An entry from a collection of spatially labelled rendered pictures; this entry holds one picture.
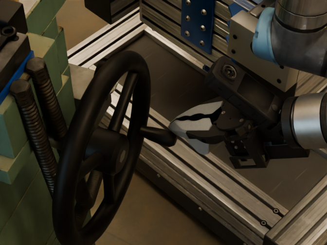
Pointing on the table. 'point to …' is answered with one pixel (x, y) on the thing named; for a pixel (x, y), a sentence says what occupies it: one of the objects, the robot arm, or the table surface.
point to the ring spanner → (7, 34)
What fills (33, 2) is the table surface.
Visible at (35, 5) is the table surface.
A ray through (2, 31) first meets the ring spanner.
